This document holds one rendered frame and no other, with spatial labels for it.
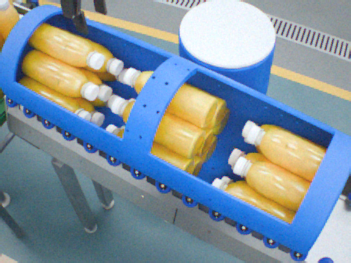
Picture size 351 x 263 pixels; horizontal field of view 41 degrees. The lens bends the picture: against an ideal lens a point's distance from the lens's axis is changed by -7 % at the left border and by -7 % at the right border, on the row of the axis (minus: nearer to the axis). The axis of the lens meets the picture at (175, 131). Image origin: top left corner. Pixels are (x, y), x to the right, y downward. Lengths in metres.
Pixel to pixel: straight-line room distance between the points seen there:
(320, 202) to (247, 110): 0.36
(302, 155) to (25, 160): 1.72
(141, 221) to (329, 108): 1.13
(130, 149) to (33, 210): 1.33
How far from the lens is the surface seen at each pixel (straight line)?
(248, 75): 1.41
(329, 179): 0.99
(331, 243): 1.27
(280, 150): 1.04
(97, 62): 1.21
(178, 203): 1.27
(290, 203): 1.05
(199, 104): 1.08
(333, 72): 2.81
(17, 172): 2.49
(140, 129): 1.07
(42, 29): 1.29
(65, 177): 1.77
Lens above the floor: 2.08
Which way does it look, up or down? 58 degrees down
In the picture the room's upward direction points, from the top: 2 degrees counter-clockwise
